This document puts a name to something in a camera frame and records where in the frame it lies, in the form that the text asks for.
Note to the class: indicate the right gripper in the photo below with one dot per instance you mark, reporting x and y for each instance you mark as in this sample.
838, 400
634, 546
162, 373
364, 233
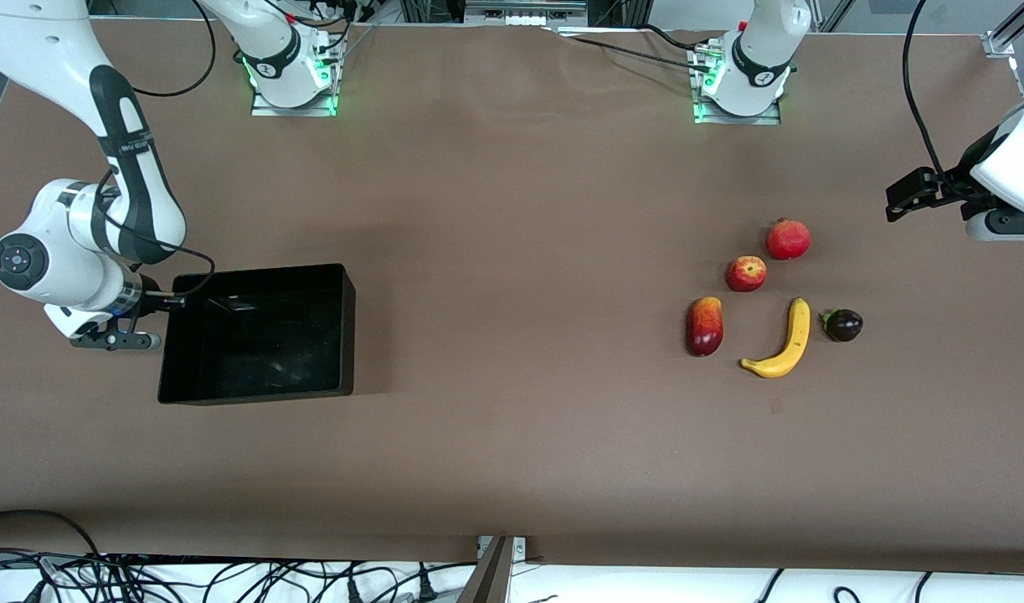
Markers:
150, 301

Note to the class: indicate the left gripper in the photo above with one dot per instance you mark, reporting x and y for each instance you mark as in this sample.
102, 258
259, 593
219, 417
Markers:
954, 183

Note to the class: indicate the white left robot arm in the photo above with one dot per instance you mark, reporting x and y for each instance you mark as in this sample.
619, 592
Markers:
758, 50

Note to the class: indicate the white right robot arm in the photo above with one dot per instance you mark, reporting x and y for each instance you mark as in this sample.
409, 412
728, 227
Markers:
59, 251

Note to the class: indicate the black plastic box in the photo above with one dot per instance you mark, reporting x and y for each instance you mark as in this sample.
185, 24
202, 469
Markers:
252, 352

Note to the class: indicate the yellow banana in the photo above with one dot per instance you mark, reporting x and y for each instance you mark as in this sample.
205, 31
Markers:
798, 335

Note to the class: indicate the red apple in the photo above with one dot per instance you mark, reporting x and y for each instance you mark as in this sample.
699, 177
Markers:
746, 274

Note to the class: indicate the red pomegranate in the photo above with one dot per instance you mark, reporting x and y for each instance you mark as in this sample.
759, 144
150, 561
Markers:
789, 240

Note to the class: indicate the dark purple eggplant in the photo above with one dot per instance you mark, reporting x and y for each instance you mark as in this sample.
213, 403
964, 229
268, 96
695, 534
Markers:
844, 325

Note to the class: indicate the red yellow mango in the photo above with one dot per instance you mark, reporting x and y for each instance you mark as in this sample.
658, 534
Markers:
705, 328

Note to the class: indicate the aluminium frame profile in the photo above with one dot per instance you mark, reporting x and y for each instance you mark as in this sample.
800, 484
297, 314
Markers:
1001, 42

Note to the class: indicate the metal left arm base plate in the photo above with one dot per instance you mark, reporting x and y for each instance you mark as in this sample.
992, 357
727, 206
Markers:
738, 119

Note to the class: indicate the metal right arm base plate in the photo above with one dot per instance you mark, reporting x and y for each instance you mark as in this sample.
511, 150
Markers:
294, 110

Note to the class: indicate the metal rack frame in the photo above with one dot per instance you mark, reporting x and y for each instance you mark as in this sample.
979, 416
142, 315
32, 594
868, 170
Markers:
524, 10

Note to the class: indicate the dark metal post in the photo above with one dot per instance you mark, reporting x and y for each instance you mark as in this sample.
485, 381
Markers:
488, 582

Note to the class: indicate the small metal bracket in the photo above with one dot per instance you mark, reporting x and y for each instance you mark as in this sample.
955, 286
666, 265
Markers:
518, 548

